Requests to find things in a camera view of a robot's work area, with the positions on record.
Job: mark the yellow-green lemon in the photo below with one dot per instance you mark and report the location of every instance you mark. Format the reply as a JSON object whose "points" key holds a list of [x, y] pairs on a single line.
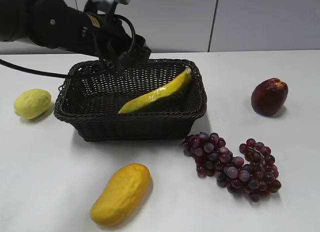
{"points": [[32, 103]]}

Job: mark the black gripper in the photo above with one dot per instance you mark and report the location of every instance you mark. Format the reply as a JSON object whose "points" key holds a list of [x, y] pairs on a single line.
{"points": [[115, 39]]}

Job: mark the dark woven wicker basket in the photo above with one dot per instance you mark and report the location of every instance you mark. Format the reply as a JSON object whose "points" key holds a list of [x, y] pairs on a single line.
{"points": [[90, 101]]}

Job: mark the yellow mango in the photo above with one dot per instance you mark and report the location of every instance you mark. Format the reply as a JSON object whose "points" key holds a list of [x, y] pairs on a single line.
{"points": [[122, 195]]}

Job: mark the purple grape bunch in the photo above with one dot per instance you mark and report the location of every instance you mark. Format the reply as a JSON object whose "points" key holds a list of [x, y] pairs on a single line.
{"points": [[252, 173]]}

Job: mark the yellow banana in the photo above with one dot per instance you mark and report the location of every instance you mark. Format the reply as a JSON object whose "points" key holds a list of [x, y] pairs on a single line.
{"points": [[168, 90]]}

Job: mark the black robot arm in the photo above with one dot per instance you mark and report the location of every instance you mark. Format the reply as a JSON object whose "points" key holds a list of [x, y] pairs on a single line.
{"points": [[49, 23]]}

